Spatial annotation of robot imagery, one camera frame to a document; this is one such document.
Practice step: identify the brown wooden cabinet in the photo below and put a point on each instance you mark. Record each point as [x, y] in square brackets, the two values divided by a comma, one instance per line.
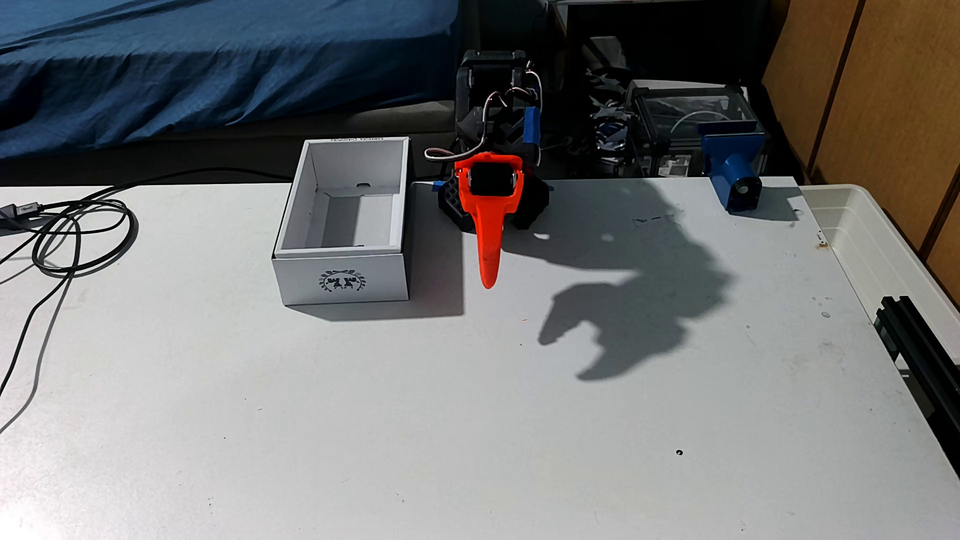
[892, 105]

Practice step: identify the white cardboard box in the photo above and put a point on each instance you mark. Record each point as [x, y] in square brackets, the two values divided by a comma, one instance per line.
[341, 277]

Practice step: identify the white plastic bin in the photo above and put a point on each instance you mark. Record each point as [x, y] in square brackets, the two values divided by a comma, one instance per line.
[870, 240]

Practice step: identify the blue bed sheet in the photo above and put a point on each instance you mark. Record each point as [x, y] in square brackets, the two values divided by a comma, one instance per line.
[210, 60]

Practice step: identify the clear enclosure black frame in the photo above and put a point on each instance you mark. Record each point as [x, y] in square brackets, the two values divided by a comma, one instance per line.
[686, 112]

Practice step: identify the blue printed clamp holder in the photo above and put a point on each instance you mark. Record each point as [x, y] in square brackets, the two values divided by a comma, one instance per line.
[731, 161]

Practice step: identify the black aluminium extrusion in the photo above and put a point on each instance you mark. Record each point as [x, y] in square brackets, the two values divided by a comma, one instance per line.
[919, 352]

